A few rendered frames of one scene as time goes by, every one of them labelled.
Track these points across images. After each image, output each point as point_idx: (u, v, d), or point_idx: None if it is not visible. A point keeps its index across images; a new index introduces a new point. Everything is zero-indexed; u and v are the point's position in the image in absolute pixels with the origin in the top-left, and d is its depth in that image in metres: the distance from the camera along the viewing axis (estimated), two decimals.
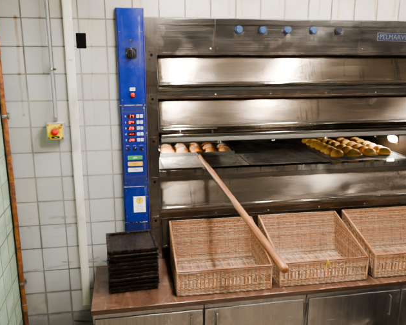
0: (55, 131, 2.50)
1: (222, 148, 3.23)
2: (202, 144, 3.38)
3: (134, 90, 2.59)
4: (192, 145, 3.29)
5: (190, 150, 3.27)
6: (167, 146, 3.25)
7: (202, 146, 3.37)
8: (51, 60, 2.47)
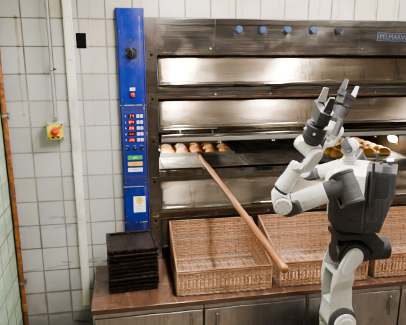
0: (55, 131, 2.50)
1: (222, 148, 3.23)
2: (202, 144, 3.38)
3: (134, 90, 2.59)
4: (192, 145, 3.29)
5: (190, 150, 3.27)
6: (167, 146, 3.25)
7: (202, 146, 3.37)
8: (51, 60, 2.47)
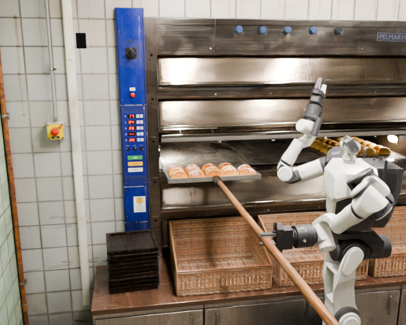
0: (55, 131, 2.50)
1: (246, 171, 2.58)
2: (218, 166, 2.73)
3: (134, 90, 2.59)
4: (207, 167, 2.64)
5: (205, 173, 2.62)
6: (176, 168, 2.59)
7: (220, 167, 2.72)
8: (51, 60, 2.47)
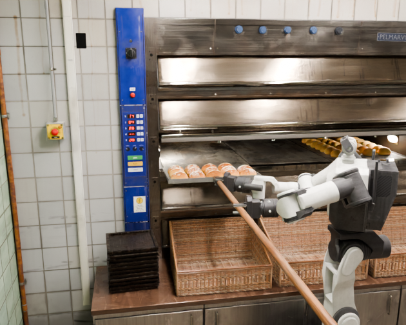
0: (55, 131, 2.50)
1: (246, 171, 2.59)
2: (218, 166, 2.73)
3: (134, 90, 2.59)
4: (207, 167, 2.65)
5: (205, 174, 2.62)
6: (176, 168, 2.60)
7: (220, 167, 2.72)
8: (51, 60, 2.47)
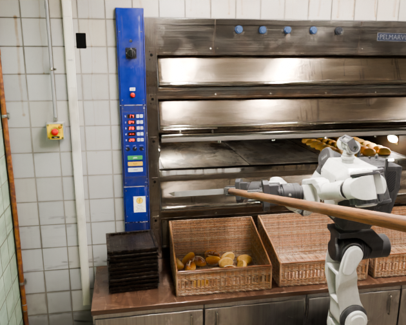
0: (55, 131, 2.50)
1: None
2: (222, 267, 2.67)
3: (134, 90, 2.59)
4: (209, 264, 2.76)
5: None
6: None
7: None
8: (51, 60, 2.47)
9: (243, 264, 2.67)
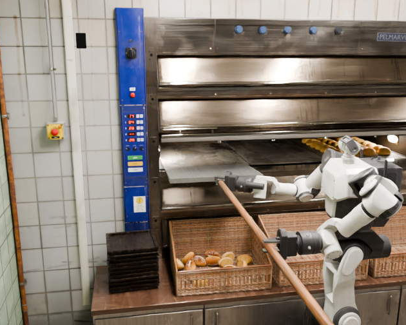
0: (55, 131, 2.50)
1: None
2: (222, 267, 2.67)
3: (134, 90, 2.59)
4: (209, 264, 2.76)
5: None
6: None
7: None
8: (51, 60, 2.47)
9: (243, 264, 2.67)
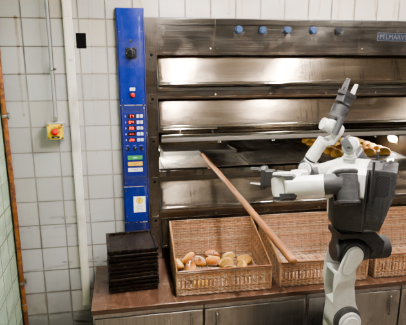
0: (55, 131, 2.50)
1: None
2: (222, 267, 2.67)
3: (134, 90, 2.59)
4: (209, 264, 2.76)
5: None
6: None
7: None
8: (51, 60, 2.47)
9: (243, 264, 2.67)
